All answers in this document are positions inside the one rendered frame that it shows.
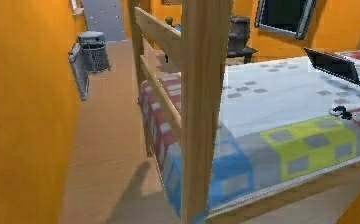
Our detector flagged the grey metal mesh garbage can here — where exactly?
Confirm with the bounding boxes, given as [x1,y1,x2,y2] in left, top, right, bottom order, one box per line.
[76,30,112,74]

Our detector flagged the wooden bed with patchwork quilt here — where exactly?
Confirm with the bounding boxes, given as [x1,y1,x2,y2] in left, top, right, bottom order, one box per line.
[127,0,360,224]

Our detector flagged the dark grey stacked stand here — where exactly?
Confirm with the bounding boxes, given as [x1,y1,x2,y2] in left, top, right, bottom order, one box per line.
[226,14,258,65]

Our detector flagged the grey framed dark window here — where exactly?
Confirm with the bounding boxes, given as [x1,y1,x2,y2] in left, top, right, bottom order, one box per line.
[254,0,318,41]

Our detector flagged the black open laptop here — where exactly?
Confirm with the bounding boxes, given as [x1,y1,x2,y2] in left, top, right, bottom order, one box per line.
[303,47,360,87]

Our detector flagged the grey wall radiator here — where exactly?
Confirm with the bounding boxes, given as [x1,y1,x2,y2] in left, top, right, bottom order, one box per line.
[67,42,90,102]

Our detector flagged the small black key ring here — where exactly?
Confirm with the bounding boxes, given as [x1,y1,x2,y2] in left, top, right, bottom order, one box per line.
[329,105,353,121]

